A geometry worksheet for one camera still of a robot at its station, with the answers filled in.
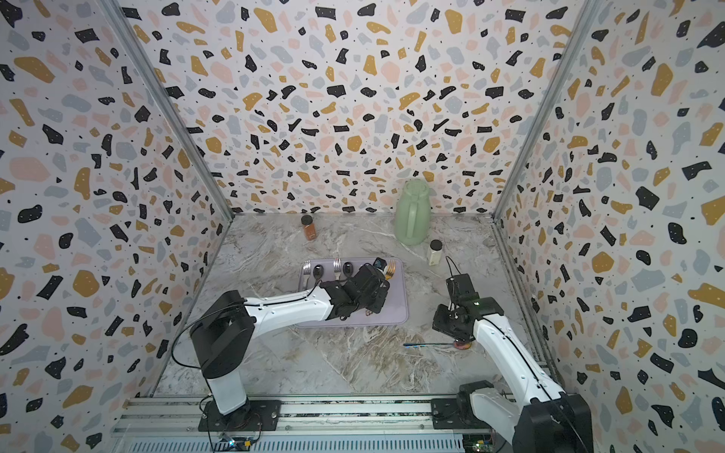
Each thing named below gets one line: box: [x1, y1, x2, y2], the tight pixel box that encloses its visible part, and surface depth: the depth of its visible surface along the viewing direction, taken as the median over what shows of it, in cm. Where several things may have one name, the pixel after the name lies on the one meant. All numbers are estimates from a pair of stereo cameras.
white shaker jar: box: [428, 238, 443, 267], surface depth 103 cm
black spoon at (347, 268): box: [342, 261, 355, 279], surface depth 105 cm
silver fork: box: [302, 259, 312, 290], surface depth 105 cm
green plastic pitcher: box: [394, 178, 432, 247], surface depth 99 cm
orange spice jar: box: [301, 215, 318, 241], surface depth 112 cm
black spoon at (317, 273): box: [312, 264, 324, 287], surface depth 105 cm
